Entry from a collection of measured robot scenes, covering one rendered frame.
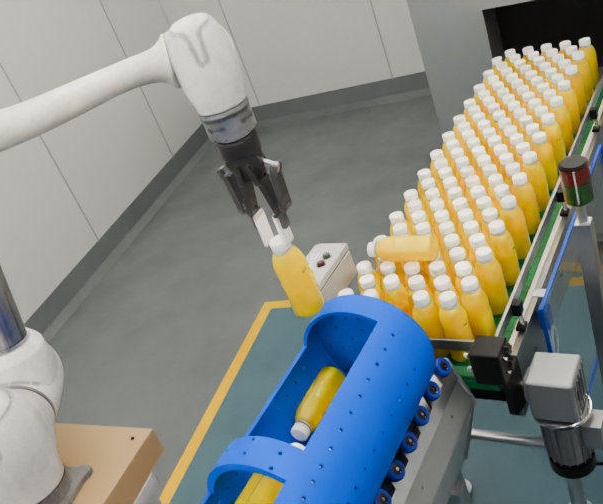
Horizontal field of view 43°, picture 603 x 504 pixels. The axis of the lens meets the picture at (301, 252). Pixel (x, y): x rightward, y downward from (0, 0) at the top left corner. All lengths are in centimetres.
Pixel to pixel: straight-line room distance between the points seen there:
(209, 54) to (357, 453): 73
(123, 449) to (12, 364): 31
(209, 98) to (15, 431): 75
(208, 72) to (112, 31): 453
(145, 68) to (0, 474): 82
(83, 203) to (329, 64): 217
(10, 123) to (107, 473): 79
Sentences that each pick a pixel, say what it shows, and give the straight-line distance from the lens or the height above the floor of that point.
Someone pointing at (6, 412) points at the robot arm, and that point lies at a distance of 161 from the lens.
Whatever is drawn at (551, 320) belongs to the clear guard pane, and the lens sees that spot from 198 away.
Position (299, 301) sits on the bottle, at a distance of 152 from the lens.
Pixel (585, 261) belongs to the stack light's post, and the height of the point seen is 100.
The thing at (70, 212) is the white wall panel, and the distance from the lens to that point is 509.
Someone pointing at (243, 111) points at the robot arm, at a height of 172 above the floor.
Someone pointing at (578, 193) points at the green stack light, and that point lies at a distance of 183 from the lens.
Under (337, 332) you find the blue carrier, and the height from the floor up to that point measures 113.
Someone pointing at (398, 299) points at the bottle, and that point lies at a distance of 191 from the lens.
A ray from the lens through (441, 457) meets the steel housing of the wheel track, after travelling 174.
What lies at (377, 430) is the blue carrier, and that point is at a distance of 145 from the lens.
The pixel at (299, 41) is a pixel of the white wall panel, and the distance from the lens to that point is 603.
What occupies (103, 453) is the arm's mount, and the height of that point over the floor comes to 108.
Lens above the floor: 213
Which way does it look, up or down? 29 degrees down
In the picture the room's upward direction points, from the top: 22 degrees counter-clockwise
